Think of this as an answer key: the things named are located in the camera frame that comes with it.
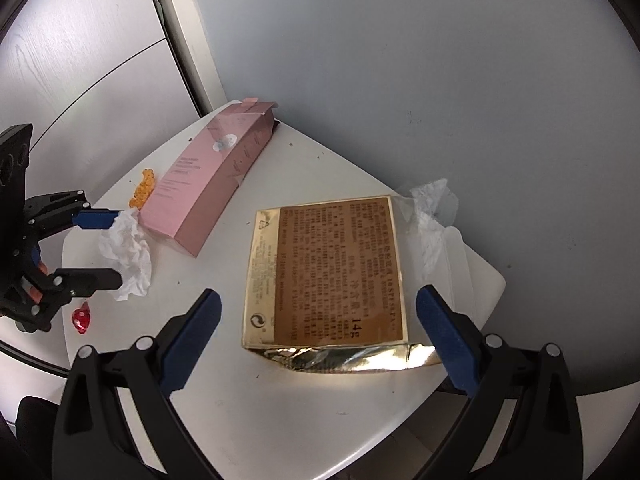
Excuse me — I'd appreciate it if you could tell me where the white tissue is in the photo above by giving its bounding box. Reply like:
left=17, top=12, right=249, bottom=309
left=98, top=208, right=152, bottom=301

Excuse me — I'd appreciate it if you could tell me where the orange peel scrap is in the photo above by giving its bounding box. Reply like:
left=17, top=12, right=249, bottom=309
left=128, top=168, right=155, bottom=209

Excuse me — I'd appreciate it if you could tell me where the pink sunscreen box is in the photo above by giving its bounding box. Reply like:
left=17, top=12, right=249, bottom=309
left=139, top=98, right=278, bottom=257

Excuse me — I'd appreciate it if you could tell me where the gold foil packet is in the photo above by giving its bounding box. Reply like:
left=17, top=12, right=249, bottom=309
left=241, top=178, right=494, bottom=375

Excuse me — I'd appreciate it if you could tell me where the person left hand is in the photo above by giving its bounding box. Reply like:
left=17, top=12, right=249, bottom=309
left=27, top=259, right=49, bottom=304

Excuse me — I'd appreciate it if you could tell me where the red spotted candy wrapper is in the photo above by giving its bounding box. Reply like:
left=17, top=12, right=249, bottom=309
left=72, top=301, right=91, bottom=335

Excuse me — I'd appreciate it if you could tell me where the left black tracking camera box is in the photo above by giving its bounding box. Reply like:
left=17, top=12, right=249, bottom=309
left=0, top=124, right=32, bottom=257

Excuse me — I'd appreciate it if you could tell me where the cream door frame trim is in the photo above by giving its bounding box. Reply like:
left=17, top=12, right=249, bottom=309
left=153, top=0, right=228, bottom=116

